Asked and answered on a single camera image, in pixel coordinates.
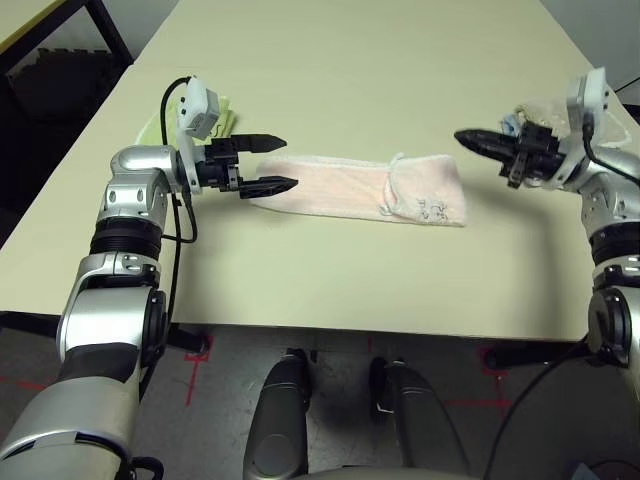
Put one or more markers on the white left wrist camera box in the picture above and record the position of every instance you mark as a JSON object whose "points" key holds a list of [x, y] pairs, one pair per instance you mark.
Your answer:
{"points": [[200, 105]]}

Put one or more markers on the light blue folded towel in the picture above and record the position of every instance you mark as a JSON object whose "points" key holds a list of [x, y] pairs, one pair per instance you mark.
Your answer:
{"points": [[509, 122]]}

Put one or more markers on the green folded towel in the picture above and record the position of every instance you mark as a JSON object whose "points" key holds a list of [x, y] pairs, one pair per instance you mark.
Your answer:
{"points": [[155, 127]]}

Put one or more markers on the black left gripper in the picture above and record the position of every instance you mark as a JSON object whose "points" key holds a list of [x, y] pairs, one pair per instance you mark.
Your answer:
{"points": [[220, 167]]}

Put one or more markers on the small grey blue box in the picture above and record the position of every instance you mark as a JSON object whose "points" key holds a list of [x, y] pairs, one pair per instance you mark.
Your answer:
{"points": [[586, 472]]}

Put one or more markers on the black-framed side table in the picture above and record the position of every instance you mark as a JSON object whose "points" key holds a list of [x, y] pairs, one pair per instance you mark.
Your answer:
{"points": [[15, 20]]}

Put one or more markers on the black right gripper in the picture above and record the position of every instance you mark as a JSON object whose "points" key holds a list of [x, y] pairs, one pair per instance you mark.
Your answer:
{"points": [[540, 152]]}

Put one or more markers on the pink fluffy towel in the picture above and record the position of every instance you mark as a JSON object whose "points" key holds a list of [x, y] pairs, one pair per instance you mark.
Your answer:
{"points": [[340, 187]]}

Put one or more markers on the grey robot left leg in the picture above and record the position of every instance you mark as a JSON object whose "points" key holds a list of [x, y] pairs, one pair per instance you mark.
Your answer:
{"points": [[275, 430]]}

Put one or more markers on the beige folded towel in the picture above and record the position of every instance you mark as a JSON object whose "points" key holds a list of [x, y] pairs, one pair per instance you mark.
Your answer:
{"points": [[545, 112]]}

